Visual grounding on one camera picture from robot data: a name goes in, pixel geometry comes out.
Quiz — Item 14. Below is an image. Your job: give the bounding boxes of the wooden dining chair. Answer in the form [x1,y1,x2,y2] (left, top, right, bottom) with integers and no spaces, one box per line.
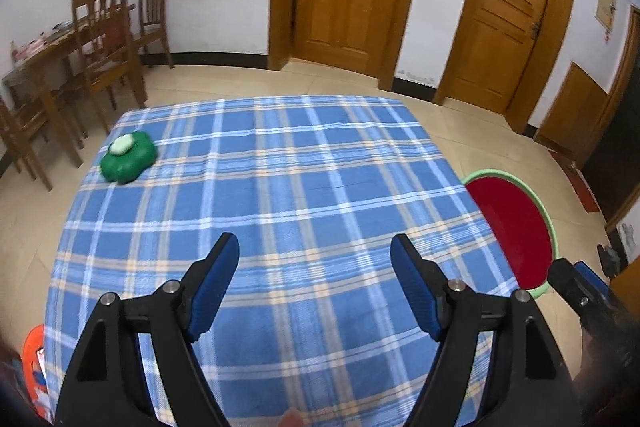
[0,92,53,192]
[71,0,148,135]
[135,0,175,68]

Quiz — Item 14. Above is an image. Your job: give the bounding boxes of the wooden dining table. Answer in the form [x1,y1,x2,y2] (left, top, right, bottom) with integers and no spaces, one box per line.
[2,4,136,168]

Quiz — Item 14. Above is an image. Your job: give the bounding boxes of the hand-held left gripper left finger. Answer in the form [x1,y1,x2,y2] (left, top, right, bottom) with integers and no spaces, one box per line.
[54,232,240,427]

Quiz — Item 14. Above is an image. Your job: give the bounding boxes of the wall fuse box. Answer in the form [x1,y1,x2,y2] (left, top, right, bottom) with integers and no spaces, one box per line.
[596,0,617,32]

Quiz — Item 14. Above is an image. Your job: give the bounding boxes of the orange plastic stool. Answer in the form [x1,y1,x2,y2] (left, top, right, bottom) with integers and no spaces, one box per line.
[21,324,53,423]

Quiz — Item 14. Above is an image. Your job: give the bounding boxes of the wooden sideboard cabinet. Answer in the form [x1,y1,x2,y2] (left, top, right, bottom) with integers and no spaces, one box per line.
[607,252,640,308]

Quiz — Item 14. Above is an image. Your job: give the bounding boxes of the pink cloth bundle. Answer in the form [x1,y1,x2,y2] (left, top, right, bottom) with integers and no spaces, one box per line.
[12,38,47,58]

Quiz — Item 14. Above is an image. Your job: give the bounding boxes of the blue plaid blanket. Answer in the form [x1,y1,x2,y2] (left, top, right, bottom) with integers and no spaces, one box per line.
[44,94,518,427]

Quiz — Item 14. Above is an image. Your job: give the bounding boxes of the low wooden cabinet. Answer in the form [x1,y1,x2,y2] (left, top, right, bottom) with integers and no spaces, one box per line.
[534,62,608,158]

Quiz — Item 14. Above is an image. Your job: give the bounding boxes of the dark slipper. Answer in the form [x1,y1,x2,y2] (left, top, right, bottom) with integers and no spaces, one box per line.
[597,244,623,278]

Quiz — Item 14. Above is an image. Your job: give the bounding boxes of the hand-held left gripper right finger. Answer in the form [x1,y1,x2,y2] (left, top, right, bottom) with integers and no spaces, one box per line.
[390,233,583,427]

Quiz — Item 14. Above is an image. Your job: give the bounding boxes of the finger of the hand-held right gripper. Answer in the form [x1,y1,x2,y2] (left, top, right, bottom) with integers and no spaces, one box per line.
[547,258,613,325]

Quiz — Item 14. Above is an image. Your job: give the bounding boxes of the green flower-shaped box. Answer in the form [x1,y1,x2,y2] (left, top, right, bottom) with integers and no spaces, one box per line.
[100,131,157,184]

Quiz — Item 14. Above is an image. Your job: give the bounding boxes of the red basin with green rim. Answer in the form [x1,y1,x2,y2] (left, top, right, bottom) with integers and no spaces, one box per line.
[459,169,558,300]

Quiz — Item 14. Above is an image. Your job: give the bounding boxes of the red door mat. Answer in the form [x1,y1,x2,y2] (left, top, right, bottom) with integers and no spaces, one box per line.
[547,149,601,214]

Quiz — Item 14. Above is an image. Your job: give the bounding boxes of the black metal door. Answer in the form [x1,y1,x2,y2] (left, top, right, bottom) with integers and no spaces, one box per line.
[582,4,640,233]

